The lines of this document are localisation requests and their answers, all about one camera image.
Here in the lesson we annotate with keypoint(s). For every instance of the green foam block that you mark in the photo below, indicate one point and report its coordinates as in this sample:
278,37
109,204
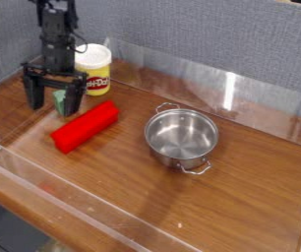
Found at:
58,97

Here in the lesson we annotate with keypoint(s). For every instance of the clear acrylic barrier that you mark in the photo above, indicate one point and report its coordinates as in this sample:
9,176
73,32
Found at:
108,199

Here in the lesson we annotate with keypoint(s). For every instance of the red foam block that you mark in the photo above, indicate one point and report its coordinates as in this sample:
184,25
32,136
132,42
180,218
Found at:
77,131

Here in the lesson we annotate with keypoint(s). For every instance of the stainless steel pot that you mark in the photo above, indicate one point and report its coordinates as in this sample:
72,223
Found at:
181,136

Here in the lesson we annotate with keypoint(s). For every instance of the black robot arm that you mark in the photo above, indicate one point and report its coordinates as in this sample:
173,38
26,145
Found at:
57,20

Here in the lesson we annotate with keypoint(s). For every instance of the yellow play-doh can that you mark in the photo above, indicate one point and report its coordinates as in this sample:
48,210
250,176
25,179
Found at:
93,60

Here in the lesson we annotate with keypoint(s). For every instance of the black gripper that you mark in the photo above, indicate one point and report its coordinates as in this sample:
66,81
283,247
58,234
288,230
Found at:
38,77

